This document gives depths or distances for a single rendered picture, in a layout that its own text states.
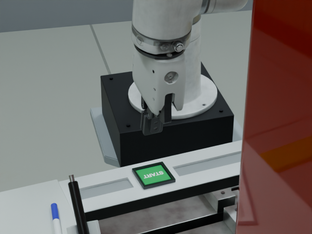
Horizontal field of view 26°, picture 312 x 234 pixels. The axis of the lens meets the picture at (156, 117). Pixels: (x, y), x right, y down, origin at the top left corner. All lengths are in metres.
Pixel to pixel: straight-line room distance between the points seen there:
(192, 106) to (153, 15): 0.52
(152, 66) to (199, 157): 0.27
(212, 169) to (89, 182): 0.21
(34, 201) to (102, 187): 0.11
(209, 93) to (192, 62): 0.10
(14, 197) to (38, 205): 0.05
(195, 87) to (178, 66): 0.45
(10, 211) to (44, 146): 1.95
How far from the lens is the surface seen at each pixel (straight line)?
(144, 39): 0.92
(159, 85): 0.95
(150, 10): 0.89
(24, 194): 1.09
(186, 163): 1.15
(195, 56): 1.36
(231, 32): 4.10
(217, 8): 0.91
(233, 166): 1.15
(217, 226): 1.15
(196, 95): 1.41
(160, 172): 1.12
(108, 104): 1.45
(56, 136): 3.06
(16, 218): 1.05
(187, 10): 0.90
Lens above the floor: 1.61
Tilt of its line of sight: 30 degrees down
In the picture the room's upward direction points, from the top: straight up
